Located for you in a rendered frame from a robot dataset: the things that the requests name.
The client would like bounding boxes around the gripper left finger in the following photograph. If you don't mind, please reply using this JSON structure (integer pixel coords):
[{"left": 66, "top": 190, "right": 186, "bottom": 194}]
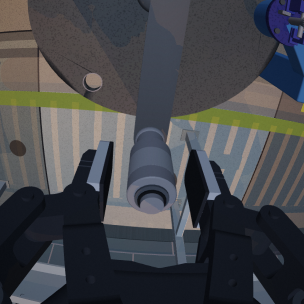
[{"left": 0, "top": 140, "right": 115, "bottom": 304}]

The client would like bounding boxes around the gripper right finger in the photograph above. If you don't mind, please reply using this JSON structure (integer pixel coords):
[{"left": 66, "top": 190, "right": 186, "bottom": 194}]
[{"left": 184, "top": 149, "right": 304, "bottom": 304}]

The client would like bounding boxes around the grey crank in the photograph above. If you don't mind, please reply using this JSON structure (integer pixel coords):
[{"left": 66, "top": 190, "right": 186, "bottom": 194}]
[{"left": 126, "top": 0, "right": 191, "bottom": 215}]

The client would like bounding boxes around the grey plunger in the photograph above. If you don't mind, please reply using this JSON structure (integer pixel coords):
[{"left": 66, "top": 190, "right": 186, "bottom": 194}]
[{"left": 82, "top": 72, "right": 104, "bottom": 93}]

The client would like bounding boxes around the blue machine with purple faceplate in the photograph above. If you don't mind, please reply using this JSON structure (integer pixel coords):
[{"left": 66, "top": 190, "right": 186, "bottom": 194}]
[{"left": 253, "top": 0, "right": 304, "bottom": 104}]

